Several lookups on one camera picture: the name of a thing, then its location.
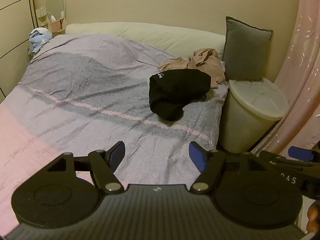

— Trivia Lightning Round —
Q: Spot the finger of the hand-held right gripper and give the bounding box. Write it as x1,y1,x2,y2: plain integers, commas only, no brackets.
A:
259,146,320,167

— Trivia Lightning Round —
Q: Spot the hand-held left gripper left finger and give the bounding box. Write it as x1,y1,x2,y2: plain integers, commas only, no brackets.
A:
46,141,125,195

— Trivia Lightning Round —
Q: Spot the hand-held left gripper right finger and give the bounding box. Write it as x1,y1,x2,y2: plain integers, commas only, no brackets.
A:
189,141,273,195

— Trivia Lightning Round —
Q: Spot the black garment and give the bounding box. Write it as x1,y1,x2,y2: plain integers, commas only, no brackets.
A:
149,69,212,122

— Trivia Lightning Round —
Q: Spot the person's right hand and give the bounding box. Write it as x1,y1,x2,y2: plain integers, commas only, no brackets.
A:
306,202,320,233

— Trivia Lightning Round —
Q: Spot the white lidded bin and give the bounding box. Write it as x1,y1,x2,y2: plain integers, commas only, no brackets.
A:
219,78,289,153

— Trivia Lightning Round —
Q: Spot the striped grey pink blanket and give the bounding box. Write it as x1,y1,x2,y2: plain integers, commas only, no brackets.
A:
0,34,229,230

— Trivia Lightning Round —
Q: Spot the pink curtain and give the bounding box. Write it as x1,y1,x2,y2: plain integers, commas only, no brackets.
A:
250,0,320,159

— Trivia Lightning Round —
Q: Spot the beige garment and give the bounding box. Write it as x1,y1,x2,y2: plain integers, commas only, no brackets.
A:
157,48,227,89

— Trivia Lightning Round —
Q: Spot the grey cushion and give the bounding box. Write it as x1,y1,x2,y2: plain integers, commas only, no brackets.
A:
221,16,273,82

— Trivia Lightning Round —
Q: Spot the cream long pillow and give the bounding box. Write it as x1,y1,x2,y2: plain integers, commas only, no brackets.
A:
65,22,227,61

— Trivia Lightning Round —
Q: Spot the blue white cloth pile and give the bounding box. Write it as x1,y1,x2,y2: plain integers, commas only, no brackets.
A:
29,27,53,53

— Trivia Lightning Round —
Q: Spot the pink tissue box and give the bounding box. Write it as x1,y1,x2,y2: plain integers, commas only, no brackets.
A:
49,19,63,32

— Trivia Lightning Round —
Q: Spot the cream wardrobe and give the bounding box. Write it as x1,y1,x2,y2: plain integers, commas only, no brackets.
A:
0,0,36,102

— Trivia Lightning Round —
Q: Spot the oval wall mirror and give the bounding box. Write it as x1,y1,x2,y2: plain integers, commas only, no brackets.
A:
45,0,66,27

